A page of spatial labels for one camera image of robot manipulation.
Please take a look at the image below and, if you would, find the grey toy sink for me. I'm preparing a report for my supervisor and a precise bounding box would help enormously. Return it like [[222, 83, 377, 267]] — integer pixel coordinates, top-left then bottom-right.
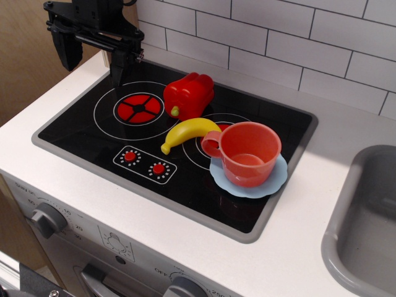
[[321, 145, 395, 296]]

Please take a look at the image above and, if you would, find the light blue plastic plate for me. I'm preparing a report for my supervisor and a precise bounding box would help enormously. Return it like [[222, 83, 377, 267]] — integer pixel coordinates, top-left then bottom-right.
[[209, 155, 288, 199]]

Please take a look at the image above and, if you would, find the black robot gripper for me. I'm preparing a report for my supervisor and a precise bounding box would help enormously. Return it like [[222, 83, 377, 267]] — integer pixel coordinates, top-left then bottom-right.
[[43, 1, 144, 87]]

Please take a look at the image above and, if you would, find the orange plastic cup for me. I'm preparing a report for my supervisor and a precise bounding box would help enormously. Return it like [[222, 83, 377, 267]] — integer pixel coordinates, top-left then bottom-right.
[[201, 122, 282, 186]]

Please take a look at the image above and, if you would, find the red toy bell pepper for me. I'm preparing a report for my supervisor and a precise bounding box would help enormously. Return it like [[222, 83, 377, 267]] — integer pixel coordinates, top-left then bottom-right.
[[163, 72, 214, 121]]

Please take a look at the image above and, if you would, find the grey timer knob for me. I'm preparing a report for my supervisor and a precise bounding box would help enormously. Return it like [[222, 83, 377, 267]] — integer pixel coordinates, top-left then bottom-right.
[[31, 203, 67, 239]]

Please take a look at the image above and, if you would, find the grey oven door handle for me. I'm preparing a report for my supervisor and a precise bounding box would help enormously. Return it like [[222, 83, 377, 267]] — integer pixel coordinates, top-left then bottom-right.
[[80, 264, 122, 297]]

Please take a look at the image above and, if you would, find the grey oven knob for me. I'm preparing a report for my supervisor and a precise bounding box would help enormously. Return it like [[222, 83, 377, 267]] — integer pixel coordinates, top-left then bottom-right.
[[163, 277, 207, 297]]

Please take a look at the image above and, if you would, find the black device with screw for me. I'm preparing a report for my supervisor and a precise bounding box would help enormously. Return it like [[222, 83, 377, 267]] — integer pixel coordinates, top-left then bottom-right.
[[19, 263, 72, 297]]

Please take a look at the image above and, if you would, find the black toy stovetop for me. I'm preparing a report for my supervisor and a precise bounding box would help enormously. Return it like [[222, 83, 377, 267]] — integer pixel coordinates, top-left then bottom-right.
[[31, 55, 319, 244]]

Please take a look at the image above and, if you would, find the wooden side panel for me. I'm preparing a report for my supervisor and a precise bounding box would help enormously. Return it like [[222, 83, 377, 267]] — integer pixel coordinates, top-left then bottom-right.
[[0, 0, 140, 127]]

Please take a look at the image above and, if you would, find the yellow toy banana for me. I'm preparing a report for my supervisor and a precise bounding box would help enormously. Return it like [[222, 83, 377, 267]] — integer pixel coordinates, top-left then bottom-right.
[[160, 118, 222, 155]]

